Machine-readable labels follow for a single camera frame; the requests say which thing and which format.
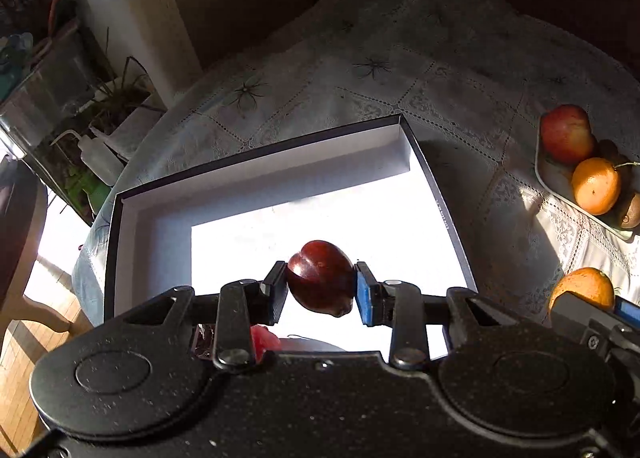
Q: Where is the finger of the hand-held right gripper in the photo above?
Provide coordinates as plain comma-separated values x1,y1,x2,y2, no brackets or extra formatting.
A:
550,290,621,364
614,296,640,331

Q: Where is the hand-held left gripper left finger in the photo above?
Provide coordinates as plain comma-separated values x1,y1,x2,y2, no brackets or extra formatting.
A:
120,261,289,373

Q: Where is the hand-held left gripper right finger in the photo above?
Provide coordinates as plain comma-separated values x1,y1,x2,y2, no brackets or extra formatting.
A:
354,261,543,372

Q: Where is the small orange tangerine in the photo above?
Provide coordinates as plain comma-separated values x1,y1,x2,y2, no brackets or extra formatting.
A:
548,267,615,315

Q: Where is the dark red plum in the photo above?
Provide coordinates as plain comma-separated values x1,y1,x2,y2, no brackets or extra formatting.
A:
285,239,356,317

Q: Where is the red round fruit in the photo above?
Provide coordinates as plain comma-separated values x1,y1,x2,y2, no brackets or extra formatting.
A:
249,324,283,364

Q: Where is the dark brown mangosteen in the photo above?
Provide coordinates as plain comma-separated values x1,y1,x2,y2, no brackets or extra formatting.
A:
190,323,217,360

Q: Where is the black box with white inside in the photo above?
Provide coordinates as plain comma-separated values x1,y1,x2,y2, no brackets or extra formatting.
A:
102,114,478,361

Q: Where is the brown kiwi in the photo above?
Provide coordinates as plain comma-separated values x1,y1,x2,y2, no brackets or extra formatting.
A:
614,190,640,231

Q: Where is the large orange with stem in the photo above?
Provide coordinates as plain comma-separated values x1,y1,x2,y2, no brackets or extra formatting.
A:
571,157,640,216

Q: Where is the grey fruit tray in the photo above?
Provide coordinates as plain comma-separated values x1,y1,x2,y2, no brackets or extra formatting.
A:
534,127,637,242

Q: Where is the red yellow apple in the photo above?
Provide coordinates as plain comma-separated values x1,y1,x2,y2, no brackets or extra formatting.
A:
540,104,597,166

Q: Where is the green plastic item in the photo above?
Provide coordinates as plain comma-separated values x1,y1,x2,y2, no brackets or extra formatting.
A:
65,168,113,219

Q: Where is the white plant pot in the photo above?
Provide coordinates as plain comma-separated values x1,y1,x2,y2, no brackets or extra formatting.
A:
90,92,163,161

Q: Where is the white squeeze bottle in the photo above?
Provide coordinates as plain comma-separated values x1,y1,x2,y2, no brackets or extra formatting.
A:
50,130,126,187

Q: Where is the white lace tablecloth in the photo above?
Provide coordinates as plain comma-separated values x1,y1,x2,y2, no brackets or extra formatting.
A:
72,0,640,354

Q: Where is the green spider plant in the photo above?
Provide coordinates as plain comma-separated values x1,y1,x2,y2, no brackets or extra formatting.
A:
82,28,168,139

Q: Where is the wooden chair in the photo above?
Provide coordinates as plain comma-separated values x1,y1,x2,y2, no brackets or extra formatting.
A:
0,155,93,339

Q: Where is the glass tank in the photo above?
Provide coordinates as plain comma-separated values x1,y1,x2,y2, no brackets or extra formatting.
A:
0,22,116,219

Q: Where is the orange tube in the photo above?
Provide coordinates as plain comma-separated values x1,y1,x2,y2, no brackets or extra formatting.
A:
47,0,68,38

